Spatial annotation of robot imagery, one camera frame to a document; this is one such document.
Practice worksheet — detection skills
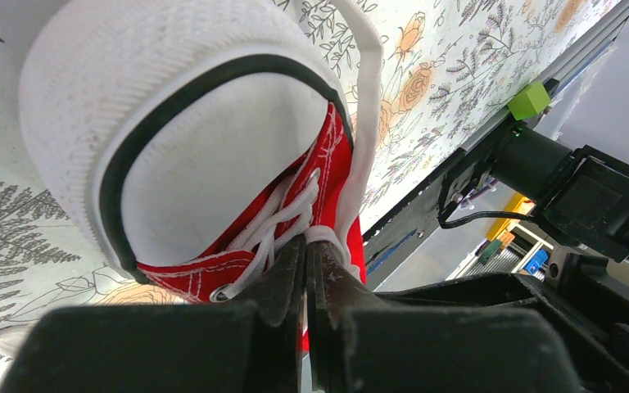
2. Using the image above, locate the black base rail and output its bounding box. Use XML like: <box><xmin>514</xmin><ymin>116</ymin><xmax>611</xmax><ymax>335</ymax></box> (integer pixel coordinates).
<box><xmin>363</xmin><ymin>115</ymin><xmax>516</xmax><ymax>290</ymax></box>

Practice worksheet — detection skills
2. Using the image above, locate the yellow plastic object outside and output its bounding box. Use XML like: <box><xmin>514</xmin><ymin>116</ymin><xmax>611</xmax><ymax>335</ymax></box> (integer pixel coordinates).
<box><xmin>485</xmin><ymin>192</ymin><xmax>536</xmax><ymax>242</ymax></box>

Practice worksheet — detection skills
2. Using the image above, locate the red canvas sneaker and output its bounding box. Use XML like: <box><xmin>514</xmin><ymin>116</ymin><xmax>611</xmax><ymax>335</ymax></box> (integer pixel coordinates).
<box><xmin>19</xmin><ymin>1</ymin><xmax>383</xmax><ymax>304</ymax></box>

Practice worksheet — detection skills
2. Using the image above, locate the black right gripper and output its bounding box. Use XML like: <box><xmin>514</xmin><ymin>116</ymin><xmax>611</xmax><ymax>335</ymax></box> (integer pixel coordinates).
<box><xmin>378</xmin><ymin>255</ymin><xmax>629</xmax><ymax>392</ymax></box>

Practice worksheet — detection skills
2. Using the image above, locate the green cube on rail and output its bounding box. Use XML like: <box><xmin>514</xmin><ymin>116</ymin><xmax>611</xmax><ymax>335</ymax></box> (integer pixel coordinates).
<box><xmin>507</xmin><ymin>81</ymin><xmax>551</xmax><ymax>120</ymax></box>

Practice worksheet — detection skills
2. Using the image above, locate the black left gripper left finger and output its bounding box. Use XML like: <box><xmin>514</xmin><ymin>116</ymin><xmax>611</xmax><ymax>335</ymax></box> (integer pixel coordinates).
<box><xmin>234</xmin><ymin>236</ymin><xmax>306</xmax><ymax>392</ymax></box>

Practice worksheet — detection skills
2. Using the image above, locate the floral patterned table mat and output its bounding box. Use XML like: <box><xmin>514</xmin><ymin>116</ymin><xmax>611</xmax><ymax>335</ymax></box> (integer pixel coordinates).
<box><xmin>0</xmin><ymin>1</ymin><xmax>612</xmax><ymax>369</ymax></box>

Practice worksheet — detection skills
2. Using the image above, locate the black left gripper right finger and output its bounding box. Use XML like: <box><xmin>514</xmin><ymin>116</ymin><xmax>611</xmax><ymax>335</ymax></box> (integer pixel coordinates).
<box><xmin>305</xmin><ymin>242</ymin><xmax>391</xmax><ymax>392</ymax></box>

